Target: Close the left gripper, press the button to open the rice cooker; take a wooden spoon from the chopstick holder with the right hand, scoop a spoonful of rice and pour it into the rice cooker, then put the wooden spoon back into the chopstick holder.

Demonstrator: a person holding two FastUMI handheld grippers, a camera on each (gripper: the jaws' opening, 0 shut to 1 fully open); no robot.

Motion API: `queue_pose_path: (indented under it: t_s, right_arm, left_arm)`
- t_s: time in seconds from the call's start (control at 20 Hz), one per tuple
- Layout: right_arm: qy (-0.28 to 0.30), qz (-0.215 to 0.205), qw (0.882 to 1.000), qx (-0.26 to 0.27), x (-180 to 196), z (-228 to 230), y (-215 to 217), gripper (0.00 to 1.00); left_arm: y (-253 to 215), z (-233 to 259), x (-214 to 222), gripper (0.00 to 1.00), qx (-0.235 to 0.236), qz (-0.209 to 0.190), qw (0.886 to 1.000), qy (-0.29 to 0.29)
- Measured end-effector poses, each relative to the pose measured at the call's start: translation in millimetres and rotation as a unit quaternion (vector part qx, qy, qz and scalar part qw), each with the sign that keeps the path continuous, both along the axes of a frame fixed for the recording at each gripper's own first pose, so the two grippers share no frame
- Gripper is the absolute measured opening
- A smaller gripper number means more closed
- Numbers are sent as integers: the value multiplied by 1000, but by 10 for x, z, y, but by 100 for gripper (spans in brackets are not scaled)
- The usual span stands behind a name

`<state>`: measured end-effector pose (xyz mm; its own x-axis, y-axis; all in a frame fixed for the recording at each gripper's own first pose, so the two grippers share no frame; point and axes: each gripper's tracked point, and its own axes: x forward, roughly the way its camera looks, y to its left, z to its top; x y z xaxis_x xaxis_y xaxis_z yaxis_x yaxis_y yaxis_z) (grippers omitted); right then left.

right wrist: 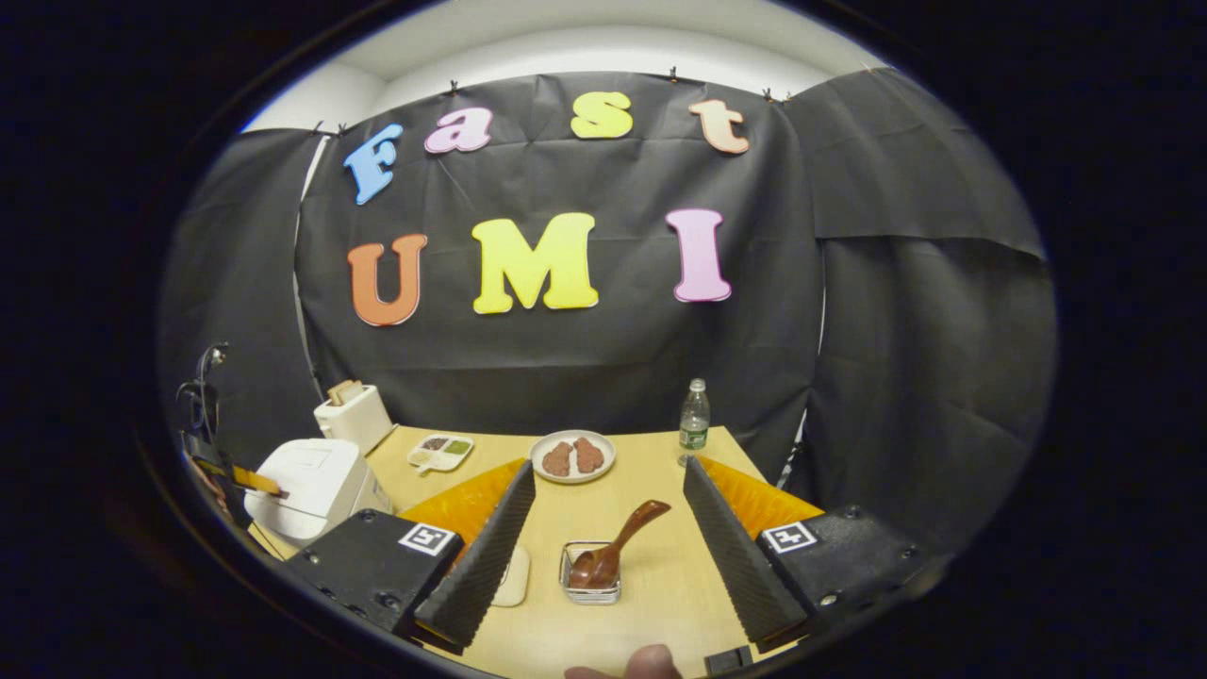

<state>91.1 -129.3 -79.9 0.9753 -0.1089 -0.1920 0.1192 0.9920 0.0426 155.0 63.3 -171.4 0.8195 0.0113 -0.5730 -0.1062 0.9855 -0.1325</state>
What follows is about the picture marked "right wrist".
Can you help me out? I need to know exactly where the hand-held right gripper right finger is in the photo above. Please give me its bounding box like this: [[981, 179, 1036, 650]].
[[682, 455, 949, 656]]

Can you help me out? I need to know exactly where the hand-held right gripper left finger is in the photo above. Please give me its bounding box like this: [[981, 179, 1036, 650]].
[[283, 459, 538, 654]]

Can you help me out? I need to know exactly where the white rice heap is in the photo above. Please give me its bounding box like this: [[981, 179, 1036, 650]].
[[493, 554, 529, 605]]

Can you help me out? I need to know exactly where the white rice cooker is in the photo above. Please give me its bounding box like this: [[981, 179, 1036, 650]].
[[243, 439, 392, 550]]

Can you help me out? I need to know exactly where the metal wire chopstick holder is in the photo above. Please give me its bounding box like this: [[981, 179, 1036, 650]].
[[559, 540, 623, 605]]

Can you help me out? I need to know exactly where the brown wooden spoon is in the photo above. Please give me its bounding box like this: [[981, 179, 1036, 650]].
[[568, 500, 672, 590]]

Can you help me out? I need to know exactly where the clear plastic tray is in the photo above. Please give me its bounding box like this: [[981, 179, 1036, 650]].
[[490, 544, 532, 608]]

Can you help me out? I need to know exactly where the white toaster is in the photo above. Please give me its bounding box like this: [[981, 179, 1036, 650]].
[[313, 382, 395, 456]]

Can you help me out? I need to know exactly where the white sectioned grain dish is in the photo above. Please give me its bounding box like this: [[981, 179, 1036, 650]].
[[406, 433, 475, 475]]

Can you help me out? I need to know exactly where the white round plate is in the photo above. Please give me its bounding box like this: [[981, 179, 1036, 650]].
[[530, 429, 618, 485]]

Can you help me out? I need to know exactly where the clear plastic water bottle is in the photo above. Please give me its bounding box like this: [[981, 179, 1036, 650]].
[[678, 378, 712, 469]]

